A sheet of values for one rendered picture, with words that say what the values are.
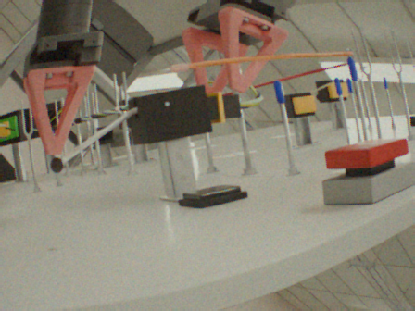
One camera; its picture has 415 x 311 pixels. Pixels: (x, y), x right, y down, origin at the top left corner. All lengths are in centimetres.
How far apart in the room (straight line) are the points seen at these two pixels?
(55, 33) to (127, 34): 118
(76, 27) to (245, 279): 32
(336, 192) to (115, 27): 134
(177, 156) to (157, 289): 34
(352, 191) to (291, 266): 11
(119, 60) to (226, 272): 143
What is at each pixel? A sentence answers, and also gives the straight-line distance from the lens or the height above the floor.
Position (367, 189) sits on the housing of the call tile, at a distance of 41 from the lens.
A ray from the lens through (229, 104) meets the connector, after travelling 63.
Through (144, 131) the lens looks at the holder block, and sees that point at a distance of 59.
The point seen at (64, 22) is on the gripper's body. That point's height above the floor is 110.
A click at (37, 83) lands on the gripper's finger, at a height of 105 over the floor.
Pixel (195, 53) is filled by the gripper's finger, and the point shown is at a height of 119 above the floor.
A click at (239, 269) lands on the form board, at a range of 31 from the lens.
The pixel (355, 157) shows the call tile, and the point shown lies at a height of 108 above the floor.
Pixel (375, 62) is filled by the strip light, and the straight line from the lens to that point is 414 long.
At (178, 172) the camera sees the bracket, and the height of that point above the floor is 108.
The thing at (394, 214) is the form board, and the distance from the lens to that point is 38.
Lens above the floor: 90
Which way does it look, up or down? 19 degrees up
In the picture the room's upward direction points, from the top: 34 degrees clockwise
